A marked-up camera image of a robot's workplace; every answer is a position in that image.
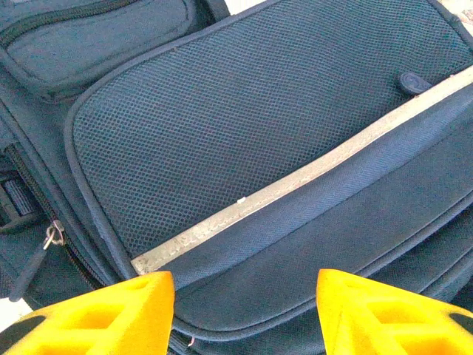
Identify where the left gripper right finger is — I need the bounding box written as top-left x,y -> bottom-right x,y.
316,268 -> 473,355

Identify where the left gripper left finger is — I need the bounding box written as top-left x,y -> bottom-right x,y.
0,271 -> 175,355

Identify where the navy blue backpack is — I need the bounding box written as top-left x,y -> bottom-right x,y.
0,0 -> 473,355

